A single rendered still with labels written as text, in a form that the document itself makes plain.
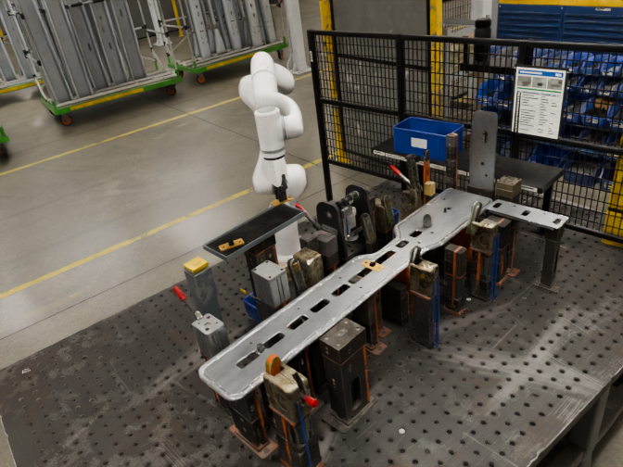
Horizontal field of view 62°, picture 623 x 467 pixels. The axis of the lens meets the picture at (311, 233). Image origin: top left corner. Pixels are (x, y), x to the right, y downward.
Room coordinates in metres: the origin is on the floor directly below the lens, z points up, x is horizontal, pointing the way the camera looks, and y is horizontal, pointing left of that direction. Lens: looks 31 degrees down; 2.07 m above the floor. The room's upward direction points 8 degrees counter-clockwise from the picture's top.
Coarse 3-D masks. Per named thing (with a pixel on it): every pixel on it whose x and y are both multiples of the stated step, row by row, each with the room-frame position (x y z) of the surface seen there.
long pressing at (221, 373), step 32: (448, 192) 1.99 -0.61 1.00; (416, 224) 1.76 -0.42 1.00; (448, 224) 1.73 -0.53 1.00; (320, 288) 1.43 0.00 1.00; (352, 288) 1.41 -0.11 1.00; (288, 320) 1.29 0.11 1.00; (320, 320) 1.27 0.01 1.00; (224, 352) 1.18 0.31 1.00; (256, 352) 1.17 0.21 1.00; (288, 352) 1.15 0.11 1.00; (224, 384) 1.06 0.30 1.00; (256, 384) 1.04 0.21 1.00
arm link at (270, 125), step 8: (256, 112) 1.69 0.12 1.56; (264, 112) 1.67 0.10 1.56; (272, 112) 1.67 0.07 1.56; (256, 120) 1.68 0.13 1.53; (264, 120) 1.66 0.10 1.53; (272, 120) 1.66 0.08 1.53; (280, 120) 1.68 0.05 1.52; (264, 128) 1.66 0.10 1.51; (272, 128) 1.66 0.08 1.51; (280, 128) 1.66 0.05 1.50; (264, 136) 1.66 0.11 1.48; (272, 136) 1.66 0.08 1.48; (280, 136) 1.66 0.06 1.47; (264, 144) 1.67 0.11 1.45; (272, 144) 1.66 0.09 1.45; (280, 144) 1.67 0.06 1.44
